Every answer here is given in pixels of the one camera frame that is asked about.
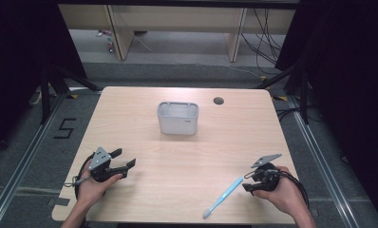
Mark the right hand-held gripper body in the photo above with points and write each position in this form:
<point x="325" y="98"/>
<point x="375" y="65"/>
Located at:
<point x="268" y="179"/>

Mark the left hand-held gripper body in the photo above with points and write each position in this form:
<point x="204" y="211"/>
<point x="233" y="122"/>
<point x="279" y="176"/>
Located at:
<point x="99" y="158"/>

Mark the light blue toothbrush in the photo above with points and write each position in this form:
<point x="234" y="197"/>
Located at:
<point x="223" y="196"/>

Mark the white plastic container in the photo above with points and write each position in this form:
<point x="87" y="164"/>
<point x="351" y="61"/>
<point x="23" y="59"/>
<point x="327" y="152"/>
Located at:
<point x="178" y="125"/>

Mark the person's right hand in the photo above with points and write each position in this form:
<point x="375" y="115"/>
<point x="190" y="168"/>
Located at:
<point x="285" y="196"/>

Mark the person's left hand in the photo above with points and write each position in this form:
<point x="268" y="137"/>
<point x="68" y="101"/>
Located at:
<point x="90" y="191"/>

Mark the grey tape strip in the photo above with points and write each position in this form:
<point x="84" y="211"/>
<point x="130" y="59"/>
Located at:
<point x="59" y="201"/>

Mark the yellow black floor tape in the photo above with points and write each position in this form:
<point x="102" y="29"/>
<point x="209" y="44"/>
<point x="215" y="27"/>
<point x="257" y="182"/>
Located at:
<point x="72" y="96"/>
<point x="280" y="98"/>

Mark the black metal stand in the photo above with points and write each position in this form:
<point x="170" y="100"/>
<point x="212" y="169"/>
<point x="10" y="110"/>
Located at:
<point x="45" y="95"/>
<point x="304" y="95"/>

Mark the small bottle on floor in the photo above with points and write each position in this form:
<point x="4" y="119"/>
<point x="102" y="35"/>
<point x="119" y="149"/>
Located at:
<point x="110" y="46"/>

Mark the black curtain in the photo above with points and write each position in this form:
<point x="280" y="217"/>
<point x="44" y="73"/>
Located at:
<point x="16" y="47"/>
<point x="351" y="79"/>

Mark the beige background desk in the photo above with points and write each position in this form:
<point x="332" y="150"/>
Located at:
<point x="184" y="19"/>

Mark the metal floor rail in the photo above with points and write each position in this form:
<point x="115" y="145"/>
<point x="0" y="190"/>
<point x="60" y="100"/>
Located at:
<point x="323" y="164"/>
<point x="22" y="164"/>

